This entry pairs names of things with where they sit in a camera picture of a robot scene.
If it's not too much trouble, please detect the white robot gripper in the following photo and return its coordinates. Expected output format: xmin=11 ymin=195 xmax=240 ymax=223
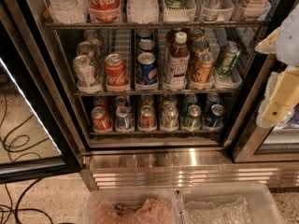
xmin=255 ymin=4 xmax=299 ymax=124

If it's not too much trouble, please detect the red bull can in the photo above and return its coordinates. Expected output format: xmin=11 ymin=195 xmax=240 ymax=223
xmin=116 ymin=105 xmax=132 ymax=132
xmin=114 ymin=95 xmax=131 ymax=107

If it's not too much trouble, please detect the green can middle shelf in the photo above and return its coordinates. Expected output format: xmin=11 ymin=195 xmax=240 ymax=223
xmin=216 ymin=41 xmax=240 ymax=77

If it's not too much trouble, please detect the green can shelf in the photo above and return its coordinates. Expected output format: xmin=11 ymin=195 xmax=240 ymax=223
xmin=183 ymin=93 xmax=198 ymax=110
xmin=183 ymin=105 xmax=202 ymax=131
xmin=216 ymin=41 xmax=240 ymax=77

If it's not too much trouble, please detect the rear blue can bottom shelf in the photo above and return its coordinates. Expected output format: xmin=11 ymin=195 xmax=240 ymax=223
xmin=205 ymin=92 xmax=221 ymax=109

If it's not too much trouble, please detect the blue can shelf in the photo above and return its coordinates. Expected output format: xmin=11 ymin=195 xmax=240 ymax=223
xmin=205 ymin=92 xmax=221 ymax=109
xmin=204 ymin=105 xmax=225 ymax=128

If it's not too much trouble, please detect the front blue can bottom shelf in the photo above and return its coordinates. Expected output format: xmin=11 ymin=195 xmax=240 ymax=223
xmin=204 ymin=105 xmax=225 ymax=128

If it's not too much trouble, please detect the front orange can middle shelf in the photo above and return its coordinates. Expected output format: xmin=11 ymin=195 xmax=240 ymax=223
xmin=191 ymin=51 xmax=215 ymax=83

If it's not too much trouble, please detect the orange can shelf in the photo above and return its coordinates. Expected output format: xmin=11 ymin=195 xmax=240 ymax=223
xmin=140 ymin=94 xmax=154 ymax=106
xmin=191 ymin=51 xmax=215 ymax=83
xmin=139 ymin=105 xmax=156 ymax=131
xmin=189 ymin=39 xmax=210 ymax=64
xmin=188 ymin=28 xmax=206 ymax=44

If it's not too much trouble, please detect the right closed fridge door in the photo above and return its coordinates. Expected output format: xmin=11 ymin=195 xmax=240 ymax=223
xmin=227 ymin=54 xmax=299 ymax=163

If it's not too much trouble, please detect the rear orange can middle shelf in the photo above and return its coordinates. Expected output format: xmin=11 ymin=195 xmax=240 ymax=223
xmin=188 ymin=28 xmax=206 ymax=44

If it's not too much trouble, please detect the rear green can bottom shelf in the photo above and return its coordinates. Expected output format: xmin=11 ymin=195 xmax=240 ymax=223
xmin=183 ymin=93 xmax=198 ymax=110

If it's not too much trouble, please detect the front green can bottom shelf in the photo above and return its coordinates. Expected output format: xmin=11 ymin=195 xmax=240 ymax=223
xmin=183 ymin=105 xmax=202 ymax=131

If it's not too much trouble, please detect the rear white can bottom shelf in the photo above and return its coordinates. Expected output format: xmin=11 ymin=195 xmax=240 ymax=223
xmin=162 ymin=94 xmax=178 ymax=107

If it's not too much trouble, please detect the white can shelf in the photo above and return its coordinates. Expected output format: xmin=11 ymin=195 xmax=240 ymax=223
xmin=73 ymin=55 xmax=100 ymax=88
xmin=161 ymin=105 xmax=178 ymax=132
xmin=162 ymin=94 xmax=178 ymax=107
xmin=77 ymin=41 xmax=96 ymax=59
xmin=83 ymin=30 xmax=104 ymax=57

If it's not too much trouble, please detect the front white can bottom shelf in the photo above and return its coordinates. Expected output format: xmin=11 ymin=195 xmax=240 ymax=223
xmin=161 ymin=105 xmax=178 ymax=132

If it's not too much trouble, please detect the front pepsi can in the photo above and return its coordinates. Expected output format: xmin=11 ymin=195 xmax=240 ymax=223
xmin=137 ymin=52 xmax=158 ymax=85

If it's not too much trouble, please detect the pepsi can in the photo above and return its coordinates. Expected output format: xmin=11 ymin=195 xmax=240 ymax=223
xmin=137 ymin=39 xmax=157 ymax=54
xmin=137 ymin=52 xmax=158 ymax=85
xmin=135 ymin=29 xmax=154 ymax=41

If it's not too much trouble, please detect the rear orange can bottom shelf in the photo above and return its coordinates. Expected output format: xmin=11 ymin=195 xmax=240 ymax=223
xmin=140 ymin=94 xmax=154 ymax=106

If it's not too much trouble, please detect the middle pepsi can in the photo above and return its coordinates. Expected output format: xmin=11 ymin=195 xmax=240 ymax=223
xmin=137 ymin=39 xmax=157 ymax=54

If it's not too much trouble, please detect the rear pepsi can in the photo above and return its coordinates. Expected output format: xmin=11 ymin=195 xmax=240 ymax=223
xmin=135 ymin=29 xmax=154 ymax=41

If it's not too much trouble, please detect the front orange can bottom shelf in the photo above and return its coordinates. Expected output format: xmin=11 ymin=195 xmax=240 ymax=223
xmin=139 ymin=105 xmax=156 ymax=131

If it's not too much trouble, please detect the steel fridge base grille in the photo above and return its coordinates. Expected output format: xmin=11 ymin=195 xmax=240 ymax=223
xmin=80 ymin=148 xmax=299 ymax=190

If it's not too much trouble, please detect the coca cola can middle shelf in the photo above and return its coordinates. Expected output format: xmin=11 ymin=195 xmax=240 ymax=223
xmin=105 ymin=53 xmax=128 ymax=88

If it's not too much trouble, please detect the rear red can bottom shelf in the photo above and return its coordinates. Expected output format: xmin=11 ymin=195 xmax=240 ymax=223
xmin=93 ymin=96 xmax=107 ymax=109

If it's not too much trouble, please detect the red can shelf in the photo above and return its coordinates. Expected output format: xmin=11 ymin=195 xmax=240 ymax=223
xmin=92 ymin=106 xmax=111 ymax=132
xmin=93 ymin=96 xmax=107 ymax=109

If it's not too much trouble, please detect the front red can bottom shelf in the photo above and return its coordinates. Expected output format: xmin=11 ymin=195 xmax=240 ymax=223
xmin=92 ymin=106 xmax=111 ymax=132

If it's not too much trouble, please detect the rear white can middle shelf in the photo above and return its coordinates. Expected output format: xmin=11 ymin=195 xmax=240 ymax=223
xmin=83 ymin=30 xmax=104 ymax=57

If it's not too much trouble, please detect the front white can middle shelf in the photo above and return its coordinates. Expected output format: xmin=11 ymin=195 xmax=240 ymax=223
xmin=73 ymin=55 xmax=100 ymax=88

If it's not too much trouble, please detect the open glass fridge door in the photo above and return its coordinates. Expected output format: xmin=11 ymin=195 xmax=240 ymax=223
xmin=0 ymin=1 xmax=80 ymax=184

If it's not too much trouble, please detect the tea bottle white cap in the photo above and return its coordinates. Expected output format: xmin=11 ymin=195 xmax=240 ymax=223
xmin=165 ymin=32 xmax=190 ymax=86

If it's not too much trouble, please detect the centre clear water bottle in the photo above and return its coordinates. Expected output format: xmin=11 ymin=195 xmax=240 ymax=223
xmin=126 ymin=0 xmax=159 ymax=24

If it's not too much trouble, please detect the clear water bottle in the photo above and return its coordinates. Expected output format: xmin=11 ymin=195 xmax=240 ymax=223
xmin=126 ymin=0 xmax=159 ymax=24
xmin=49 ymin=0 xmax=89 ymax=24

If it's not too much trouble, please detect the right clear plastic bin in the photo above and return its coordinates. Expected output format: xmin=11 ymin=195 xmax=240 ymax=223
xmin=178 ymin=182 xmax=285 ymax=224

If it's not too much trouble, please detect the clear plastic bin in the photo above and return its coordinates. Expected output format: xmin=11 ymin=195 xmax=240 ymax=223
xmin=80 ymin=189 xmax=181 ymax=224
xmin=178 ymin=182 xmax=285 ymax=224

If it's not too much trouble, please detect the left clear plastic bin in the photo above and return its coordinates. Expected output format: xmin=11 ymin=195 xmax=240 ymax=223
xmin=80 ymin=189 xmax=181 ymax=224

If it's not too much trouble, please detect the left clear water bottle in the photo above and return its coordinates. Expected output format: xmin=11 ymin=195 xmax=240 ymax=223
xmin=49 ymin=0 xmax=89 ymax=24

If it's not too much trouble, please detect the top wire shelf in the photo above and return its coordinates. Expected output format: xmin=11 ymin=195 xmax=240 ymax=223
xmin=46 ymin=21 xmax=270 ymax=30

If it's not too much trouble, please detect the wire shelf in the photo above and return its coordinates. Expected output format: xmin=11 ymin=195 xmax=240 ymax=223
xmin=74 ymin=89 xmax=236 ymax=97
xmin=46 ymin=21 xmax=270 ymax=30

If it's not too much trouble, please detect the middle wire shelf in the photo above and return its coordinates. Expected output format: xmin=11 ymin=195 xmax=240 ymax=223
xmin=74 ymin=89 xmax=236 ymax=97

